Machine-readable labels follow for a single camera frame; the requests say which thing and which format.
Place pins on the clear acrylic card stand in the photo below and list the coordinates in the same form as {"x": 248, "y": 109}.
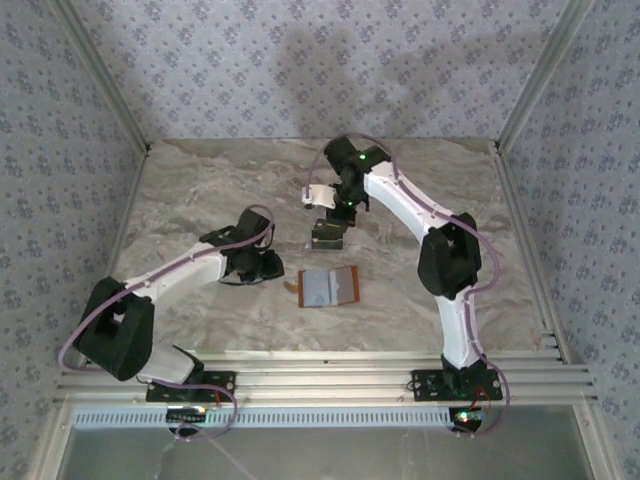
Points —
{"x": 327, "y": 251}

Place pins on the brown leather card holder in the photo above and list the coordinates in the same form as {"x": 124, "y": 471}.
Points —
{"x": 325, "y": 287}

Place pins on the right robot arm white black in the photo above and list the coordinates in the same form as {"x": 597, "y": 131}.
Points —
{"x": 400, "y": 200}

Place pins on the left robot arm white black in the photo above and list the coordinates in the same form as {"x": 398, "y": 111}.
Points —
{"x": 175, "y": 272}

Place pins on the grey metal lower panel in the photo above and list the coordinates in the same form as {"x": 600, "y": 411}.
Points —
{"x": 350, "y": 455}

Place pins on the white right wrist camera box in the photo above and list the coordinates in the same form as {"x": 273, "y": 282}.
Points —
{"x": 320, "y": 195}

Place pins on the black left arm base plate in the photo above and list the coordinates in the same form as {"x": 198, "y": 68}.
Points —
{"x": 225, "y": 380}

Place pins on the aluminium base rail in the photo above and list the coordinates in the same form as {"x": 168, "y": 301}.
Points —
{"x": 325, "y": 380}

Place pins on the aluminium table side rail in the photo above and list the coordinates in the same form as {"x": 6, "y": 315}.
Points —
{"x": 125, "y": 220}
{"x": 526, "y": 240}

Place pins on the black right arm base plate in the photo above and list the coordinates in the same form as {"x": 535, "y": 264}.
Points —
{"x": 425, "y": 385}

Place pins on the aluminium corner post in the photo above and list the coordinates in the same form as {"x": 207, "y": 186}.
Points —
{"x": 106, "y": 75}
{"x": 542, "y": 75}

